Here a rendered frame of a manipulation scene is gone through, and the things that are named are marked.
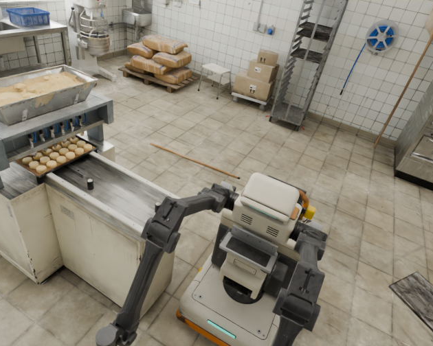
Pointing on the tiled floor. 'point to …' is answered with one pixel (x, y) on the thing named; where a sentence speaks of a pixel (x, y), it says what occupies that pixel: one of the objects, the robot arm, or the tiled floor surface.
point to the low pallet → (157, 79)
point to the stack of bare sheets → (424, 303)
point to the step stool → (217, 76)
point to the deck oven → (426, 139)
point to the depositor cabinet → (28, 220)
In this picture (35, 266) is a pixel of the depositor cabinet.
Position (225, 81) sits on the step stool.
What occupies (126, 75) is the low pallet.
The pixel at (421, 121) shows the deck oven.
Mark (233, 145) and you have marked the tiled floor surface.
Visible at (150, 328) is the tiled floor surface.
